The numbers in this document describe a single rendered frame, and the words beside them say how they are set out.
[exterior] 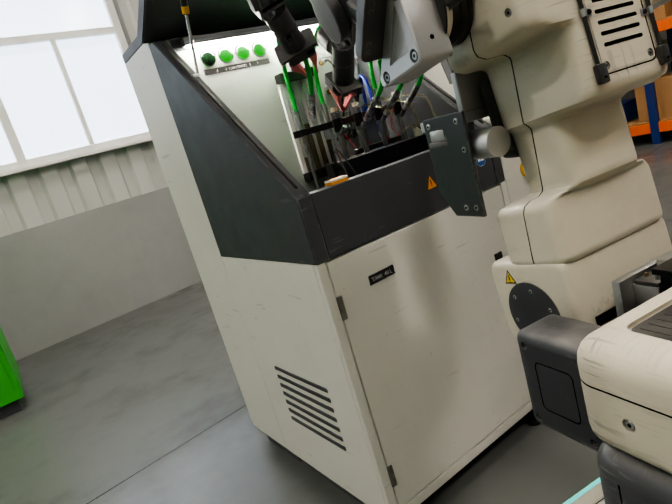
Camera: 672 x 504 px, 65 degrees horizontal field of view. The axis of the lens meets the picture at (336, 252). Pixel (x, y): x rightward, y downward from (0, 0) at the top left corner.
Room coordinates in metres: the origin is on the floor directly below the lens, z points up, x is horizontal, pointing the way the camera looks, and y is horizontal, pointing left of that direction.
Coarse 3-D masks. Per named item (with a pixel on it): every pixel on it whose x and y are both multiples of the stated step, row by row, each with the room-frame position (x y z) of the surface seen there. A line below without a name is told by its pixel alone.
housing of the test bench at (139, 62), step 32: (128, 64) 1.87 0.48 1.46; (160, 96) 1.71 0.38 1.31; (160, 128) 1.79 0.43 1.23; (160, 160) 1.89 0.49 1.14; (192, 192) 1.72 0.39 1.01; (192, 224) 1.81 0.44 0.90; (224, 288) 1.73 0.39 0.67; (224, 320) 1.82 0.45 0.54; (256, 384) 1.74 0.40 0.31; (256, 416) 1.84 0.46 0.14
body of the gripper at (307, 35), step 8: (296, 24) 1.30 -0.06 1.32; (296, 32) 1.29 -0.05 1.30; (304, 32) 1.35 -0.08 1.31; (312, 32) 1.34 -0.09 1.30; (280, 40) 1.30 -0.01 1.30; (288, 40) 1.29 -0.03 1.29; (296, 40) 1.30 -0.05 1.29; (304, 40) 1.33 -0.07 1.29; (312, 40) 1.32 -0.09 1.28; (280, 48) 1.36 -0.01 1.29; (288, 48) 1.31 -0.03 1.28; (296, 48) 1.31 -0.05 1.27; (304, 48) 1.32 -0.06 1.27; (280, 56) 1.34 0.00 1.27; (288, 56) 1.33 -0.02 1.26; (296, 56) 1.32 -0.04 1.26; (280, 64) 1.33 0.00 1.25
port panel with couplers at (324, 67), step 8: (320, 48) 1.93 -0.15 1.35; (320, 56) 1.93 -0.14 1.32; (328, 56) 1.94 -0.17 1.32; (320, 64) 1.91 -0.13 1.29; (328, 64) 1.94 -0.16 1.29; (320, 72) 1.92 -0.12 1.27; (320, 80) 1.91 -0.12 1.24; (328, 88) 1.92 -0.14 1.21; (328, 96) 1.92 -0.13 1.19; (328, 104) 1.91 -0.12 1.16; (336, 104) 1.93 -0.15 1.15; (328, 112) 1.91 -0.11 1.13; (344, 112) 1.94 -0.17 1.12
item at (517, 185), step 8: (440, 64) 1.84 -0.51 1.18; (432, 72) 1.81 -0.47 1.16; (440, 72) 1.83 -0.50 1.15; (432, 80) 1.80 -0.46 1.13; (440, 80) 1.82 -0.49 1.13; (448, 88) 1.82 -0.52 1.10; (504, 160) 1.55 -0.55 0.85; (512, 160) 1.57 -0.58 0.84; (520, 160) 1.59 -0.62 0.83; (504, 168) 1.55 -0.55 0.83; (512, 168) 1.57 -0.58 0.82; (504, 176) 1.55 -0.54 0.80; (512, 176) 1.56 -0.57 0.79; (520, 176) 1.58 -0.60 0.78; (512, 184) 1.56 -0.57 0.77; (520, 184) 1.58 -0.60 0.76; (512, 192) 1.56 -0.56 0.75; (520, 192) 1.58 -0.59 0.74; (528, 192) 1.59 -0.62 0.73; (512, 200) 1.55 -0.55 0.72
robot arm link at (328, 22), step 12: (312, 0) 0.82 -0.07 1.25; (324, 0) 0.78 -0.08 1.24; (336, 0) 0.78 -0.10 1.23; (324, 12) 0.80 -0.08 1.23; (336, 12) 0.78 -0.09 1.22; (324, 24) 0.83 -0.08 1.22; (336, 24) 0.78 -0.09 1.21; (348, 24) 0.79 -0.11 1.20; (336, 36) 0.81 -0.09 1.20; (348, 36) 0.81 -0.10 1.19
